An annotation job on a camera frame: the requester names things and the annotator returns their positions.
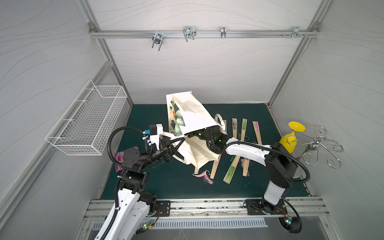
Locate yellow plastic wine glass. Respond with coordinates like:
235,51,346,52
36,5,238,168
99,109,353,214
279,122,306,154

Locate metal double hook middle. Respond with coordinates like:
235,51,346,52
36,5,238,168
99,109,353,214
183,26,197,42

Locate bamboo folding fan pink tassel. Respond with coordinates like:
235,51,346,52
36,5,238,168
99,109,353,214
232,118,238,139

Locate metal hook right end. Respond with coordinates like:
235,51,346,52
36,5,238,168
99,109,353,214
282,27,309,39

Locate small metal hook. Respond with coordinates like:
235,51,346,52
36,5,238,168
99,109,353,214
221,27,227,39

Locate pink snack packet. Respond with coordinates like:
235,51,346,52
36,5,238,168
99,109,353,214
114,149,128,173

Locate aluminium crossbar rail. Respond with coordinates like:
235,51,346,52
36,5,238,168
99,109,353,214
90,25,320,39

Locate white wire basket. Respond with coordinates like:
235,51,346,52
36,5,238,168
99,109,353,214
45,80,127,156

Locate metal double hook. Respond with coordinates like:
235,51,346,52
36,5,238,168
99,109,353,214
152,33,164,51
183,26,197,42

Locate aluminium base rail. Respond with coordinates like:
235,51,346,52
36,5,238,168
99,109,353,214
83,196,331,221

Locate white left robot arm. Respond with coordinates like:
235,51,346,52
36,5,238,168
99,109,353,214
95,125,185,240

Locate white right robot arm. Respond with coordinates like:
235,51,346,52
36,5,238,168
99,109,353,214
187,126,311,234

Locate metal double hook left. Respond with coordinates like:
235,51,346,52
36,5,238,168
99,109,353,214
152,33,164,51

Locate cream canvas tote bag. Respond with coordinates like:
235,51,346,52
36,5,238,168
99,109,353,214
163,92,227,169

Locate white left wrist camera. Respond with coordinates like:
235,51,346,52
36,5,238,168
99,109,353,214
143,124,164,150

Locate chrome wire glass rack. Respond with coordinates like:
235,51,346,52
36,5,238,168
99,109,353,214
297,125,344,170

